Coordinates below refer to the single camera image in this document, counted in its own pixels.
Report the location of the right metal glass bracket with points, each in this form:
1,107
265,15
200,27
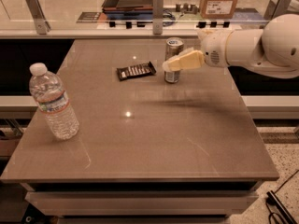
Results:
276,9

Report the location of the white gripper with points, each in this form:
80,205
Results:
213,49

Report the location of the metal glass bracket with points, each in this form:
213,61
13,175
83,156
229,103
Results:
276,9
41,24
157,16

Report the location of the left metal glass bracket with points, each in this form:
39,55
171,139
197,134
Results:
41,24

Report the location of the cardboard box with label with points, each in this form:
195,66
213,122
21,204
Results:
217,9

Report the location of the black device on floor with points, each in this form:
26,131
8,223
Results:
272,198

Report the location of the dark chocolate bar wrapper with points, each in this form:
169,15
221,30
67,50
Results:
135,71

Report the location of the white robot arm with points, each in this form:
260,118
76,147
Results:
272,51

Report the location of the middle metal glass bracket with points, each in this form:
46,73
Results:
157,16

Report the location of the clear plastic water bottle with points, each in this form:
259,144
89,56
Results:
52,100

